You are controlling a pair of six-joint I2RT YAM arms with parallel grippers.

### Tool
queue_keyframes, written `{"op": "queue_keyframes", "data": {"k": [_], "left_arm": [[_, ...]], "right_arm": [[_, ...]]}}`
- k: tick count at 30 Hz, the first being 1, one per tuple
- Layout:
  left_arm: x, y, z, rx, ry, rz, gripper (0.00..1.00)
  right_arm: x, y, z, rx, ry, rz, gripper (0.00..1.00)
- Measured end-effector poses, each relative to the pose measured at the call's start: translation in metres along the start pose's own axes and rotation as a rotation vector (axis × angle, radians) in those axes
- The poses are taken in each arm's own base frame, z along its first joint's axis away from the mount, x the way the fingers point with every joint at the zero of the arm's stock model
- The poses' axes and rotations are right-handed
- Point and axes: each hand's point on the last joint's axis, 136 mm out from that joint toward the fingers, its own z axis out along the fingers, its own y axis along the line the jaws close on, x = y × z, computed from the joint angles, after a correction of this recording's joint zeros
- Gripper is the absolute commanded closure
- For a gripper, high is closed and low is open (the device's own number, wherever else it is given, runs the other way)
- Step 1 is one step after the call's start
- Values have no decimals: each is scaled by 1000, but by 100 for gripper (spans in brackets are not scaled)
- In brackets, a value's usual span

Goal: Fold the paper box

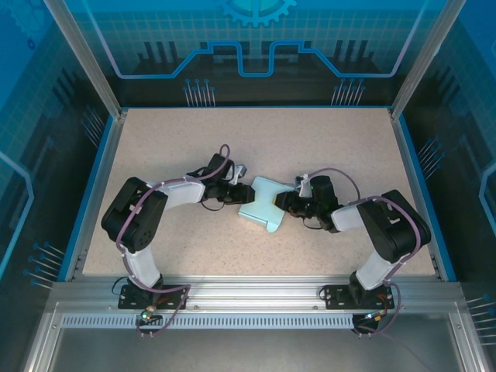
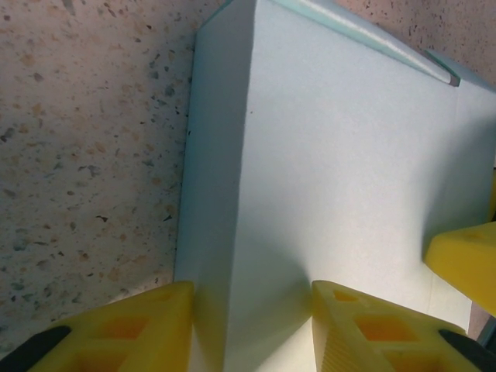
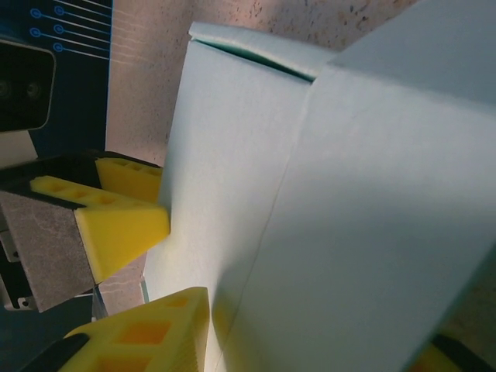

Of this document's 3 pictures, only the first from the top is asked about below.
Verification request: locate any light blue paper box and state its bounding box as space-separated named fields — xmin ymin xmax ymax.
xmin=237 ymin=175 xmax=296 ymax=234

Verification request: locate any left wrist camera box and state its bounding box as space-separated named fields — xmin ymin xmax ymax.
xmin=231 ymin=164 xmax=250 ymax=184

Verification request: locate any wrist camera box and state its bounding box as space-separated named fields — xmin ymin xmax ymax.
xmin=294 ymin=174 xmax=313 ymax=195
xmin=231 ymin=164 xmax=250 ymax=184

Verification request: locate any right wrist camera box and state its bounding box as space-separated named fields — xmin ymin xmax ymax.
xmin=294 ymin=174 xmax=313 ymax=195

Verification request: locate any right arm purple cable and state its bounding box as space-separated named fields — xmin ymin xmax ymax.
xmin=307 ymin=167 xmax=424 ymax=339

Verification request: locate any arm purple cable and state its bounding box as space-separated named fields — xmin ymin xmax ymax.
xmin=307 ymin=167 xmax=424 ymax=339
xmin=115 ymin=143 xmax=193 ymax=339

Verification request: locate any aluminium cross rail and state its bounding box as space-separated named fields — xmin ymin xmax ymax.
xmin=49 ymin=274 xmax=465 ymax=312

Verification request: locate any aluminium side rail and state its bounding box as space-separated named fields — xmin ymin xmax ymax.
xmin=63 ymin=109 xmax=129 ymax=283
xmin=387 ymin=107 xmax=460 ymax=284

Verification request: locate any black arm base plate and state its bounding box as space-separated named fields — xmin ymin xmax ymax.
xmin=322 ymin=284 xmax=397 ymax=312
xmin=117 ymin=284 xmax=190 ymax=312

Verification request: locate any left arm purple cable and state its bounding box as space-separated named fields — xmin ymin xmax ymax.
xmin=115 ymin=143 xmax=193 ymax=339

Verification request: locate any slotted grey cable duct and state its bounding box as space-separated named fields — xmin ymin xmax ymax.
xmin=60 ymin=314 xmax=357 ymax=329

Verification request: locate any aluminium frame post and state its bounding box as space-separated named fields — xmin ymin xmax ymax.
xmin=388 ymin=0 xmax=467 ymax=120
xmin=41 ymin=0 xmax=129 ymax=122

